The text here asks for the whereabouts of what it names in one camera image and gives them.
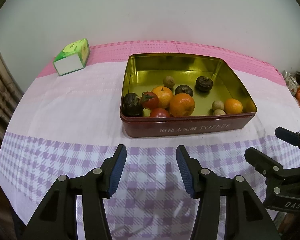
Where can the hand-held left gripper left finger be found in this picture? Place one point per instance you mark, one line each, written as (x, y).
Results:
(116, 172)

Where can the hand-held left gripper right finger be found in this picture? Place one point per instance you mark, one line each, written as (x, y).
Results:
(186, 172)

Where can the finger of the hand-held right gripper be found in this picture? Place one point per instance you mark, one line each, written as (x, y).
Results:
(262, 162)
(287, 135)

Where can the dark red tin box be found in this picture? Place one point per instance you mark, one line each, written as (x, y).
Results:
(190, 130)

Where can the small orange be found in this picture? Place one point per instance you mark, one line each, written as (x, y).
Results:
(233, 106)

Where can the brown longan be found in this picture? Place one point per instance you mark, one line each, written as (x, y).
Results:
(169, 81)
(218, 104)
(218, 112)

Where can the large dark wrinkled fruit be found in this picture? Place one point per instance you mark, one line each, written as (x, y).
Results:
(132, 105)

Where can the large orange with stem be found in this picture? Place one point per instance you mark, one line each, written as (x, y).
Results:
(162, 96)

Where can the red tomato with calyx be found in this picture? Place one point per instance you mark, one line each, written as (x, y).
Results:
(150, 100)

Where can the small dark wrinkled fruit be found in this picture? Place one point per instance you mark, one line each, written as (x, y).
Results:
(204, 83)

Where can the floral patterned bag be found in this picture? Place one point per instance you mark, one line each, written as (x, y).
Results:
(291, 82)

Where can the pink and purple checked tablecloth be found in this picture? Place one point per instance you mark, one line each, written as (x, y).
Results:
(77, 105)

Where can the green and white tissue pack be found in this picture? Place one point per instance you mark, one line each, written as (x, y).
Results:
(68, 65)

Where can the pink foam mat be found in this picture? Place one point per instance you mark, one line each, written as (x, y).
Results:
(110, 48)

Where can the beige patterned curtain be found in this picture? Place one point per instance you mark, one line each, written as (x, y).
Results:
(0, 85)

